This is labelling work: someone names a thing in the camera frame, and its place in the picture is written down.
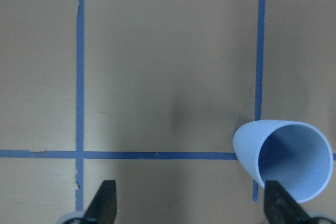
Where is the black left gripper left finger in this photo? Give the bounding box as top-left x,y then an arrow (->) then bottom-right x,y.
82,180 -> 117,224

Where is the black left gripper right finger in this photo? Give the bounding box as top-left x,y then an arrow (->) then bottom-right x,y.
264,180 -> 315,224

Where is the light blue plastic cup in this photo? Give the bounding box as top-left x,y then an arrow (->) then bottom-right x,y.
233,120 -> 333,203

